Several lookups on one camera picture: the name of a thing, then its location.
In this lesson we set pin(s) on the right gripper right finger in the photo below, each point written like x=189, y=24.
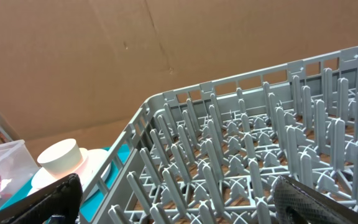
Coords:
x=298, y=203

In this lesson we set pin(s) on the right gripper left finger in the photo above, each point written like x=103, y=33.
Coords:
x=61, y=198

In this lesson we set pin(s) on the white cup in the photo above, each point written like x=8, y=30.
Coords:
x=61, y=157

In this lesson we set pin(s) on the grey dishwasher rack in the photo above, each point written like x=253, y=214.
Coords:
x=212, y=152

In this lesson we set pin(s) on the pink bowl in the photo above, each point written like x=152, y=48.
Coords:
x=81, y=169

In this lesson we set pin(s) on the clear plastic bin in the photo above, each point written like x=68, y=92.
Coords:
x=17, y=168

